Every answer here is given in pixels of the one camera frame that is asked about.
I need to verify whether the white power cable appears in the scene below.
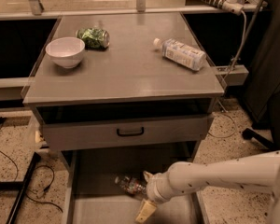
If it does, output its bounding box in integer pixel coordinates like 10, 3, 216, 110
220, 9, 248, 79

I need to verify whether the black floor stand bar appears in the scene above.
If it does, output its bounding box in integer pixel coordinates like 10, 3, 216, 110
0, 153, 41, 224

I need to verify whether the white ceramic bowl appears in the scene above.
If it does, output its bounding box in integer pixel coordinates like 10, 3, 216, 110
45, 37, 85, 69

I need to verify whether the white labelled plastic bottle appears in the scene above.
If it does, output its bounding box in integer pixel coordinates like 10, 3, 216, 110
153, 38, 206, 72

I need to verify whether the clear plastic water bottle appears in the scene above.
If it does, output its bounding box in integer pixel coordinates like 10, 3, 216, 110
115, 176, 147, 195

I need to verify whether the black floor cable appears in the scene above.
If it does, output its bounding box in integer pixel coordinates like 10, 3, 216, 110
0, 143, 63, 214

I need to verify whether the black drawer handle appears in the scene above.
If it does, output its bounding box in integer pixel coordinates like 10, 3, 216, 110
116, 127, 145, 137

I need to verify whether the white power strip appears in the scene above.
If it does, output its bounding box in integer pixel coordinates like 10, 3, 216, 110
201, 0, 244, 15

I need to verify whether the grey open lower drawer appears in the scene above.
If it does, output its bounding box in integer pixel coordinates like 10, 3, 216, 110
63, 141, 199, 224

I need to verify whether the grey drawer cabinet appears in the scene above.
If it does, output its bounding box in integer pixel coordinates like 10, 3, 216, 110
24, 13, 224, 175

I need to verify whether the grey upper drawer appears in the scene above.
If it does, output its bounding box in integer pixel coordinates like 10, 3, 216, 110
42, 115, 214, 151

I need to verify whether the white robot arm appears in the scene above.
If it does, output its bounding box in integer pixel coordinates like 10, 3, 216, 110
135, 150, 280, 224

